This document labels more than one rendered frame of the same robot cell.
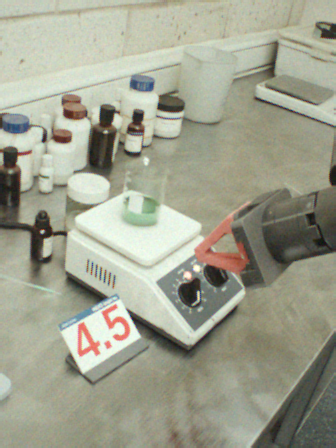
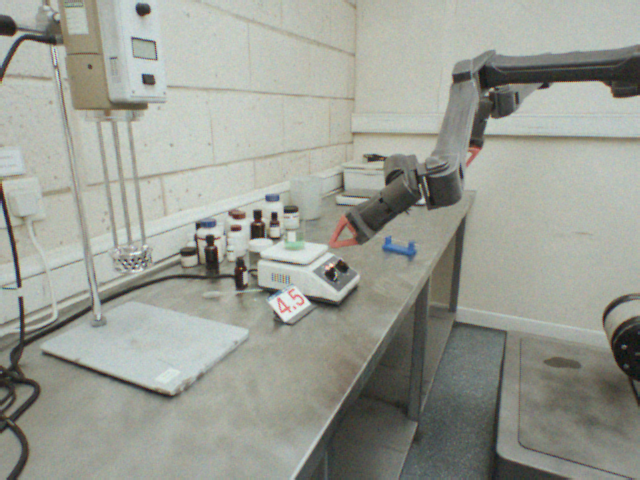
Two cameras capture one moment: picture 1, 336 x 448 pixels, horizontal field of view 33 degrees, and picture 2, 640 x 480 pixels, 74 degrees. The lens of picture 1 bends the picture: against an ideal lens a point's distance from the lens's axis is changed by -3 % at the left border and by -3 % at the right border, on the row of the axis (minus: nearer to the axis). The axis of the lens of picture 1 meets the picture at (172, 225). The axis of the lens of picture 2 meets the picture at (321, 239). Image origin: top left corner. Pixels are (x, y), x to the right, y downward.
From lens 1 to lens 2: 0.32 m
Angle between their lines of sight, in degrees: 15
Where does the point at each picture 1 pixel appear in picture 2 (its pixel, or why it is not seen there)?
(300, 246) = (379, 215)
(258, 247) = (360, 221)
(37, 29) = (205, 175)
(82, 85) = (236, 206)
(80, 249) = (266, 268)
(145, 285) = (307, 274)
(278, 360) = (388, 301)
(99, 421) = (301, 337)
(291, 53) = (352, 176)
